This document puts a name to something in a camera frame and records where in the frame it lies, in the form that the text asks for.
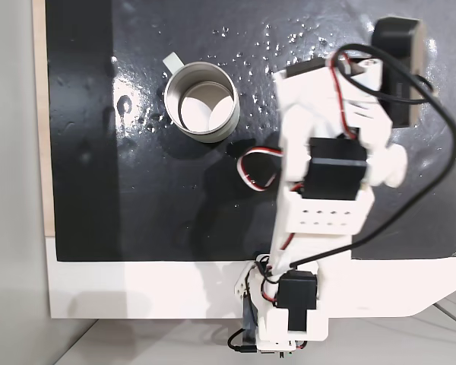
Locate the black base cable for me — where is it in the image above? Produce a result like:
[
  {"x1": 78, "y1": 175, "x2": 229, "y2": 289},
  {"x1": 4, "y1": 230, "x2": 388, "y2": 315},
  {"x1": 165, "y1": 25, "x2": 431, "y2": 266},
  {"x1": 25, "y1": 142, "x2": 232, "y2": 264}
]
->
[{"x1": 226, "y1": 327, "x2": 260, "y2": 355}]

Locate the red white black servo cable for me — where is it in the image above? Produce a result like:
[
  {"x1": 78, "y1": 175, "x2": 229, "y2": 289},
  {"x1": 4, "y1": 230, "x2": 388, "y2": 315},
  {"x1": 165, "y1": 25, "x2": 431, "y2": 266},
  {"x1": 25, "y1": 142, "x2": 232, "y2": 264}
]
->
[{"x1": 236, "y1": 145, "x2": 287, "y2": 192}]

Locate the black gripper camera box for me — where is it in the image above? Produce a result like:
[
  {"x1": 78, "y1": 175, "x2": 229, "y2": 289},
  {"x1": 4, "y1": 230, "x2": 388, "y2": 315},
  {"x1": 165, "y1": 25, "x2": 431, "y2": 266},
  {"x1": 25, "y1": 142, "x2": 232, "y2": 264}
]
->
[{"x1": 370, "y1": 16, "x2": 427, "y2": 129}]

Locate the black table mat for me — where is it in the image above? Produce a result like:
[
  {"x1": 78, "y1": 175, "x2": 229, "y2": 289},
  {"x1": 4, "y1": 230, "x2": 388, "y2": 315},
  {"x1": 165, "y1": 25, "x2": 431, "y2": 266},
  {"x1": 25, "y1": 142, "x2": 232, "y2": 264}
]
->
[{"x1": 44, "y1": 0, "x2": 456, "y2": 263}]

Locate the pale green steel mug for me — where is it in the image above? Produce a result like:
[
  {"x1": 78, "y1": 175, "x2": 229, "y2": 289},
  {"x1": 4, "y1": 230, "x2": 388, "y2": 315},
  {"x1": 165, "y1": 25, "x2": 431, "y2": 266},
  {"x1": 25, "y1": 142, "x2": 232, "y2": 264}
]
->
[{"x1": 162, "y1": 52, "x2": 241, "y2": 144}]

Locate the black camera cable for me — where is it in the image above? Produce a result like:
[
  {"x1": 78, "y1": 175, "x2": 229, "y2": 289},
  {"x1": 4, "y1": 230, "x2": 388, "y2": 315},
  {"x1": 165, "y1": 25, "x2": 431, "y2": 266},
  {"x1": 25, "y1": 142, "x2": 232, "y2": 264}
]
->
[{"x1": 290, "y1": 43, "x2": 456, "y2": 268}]

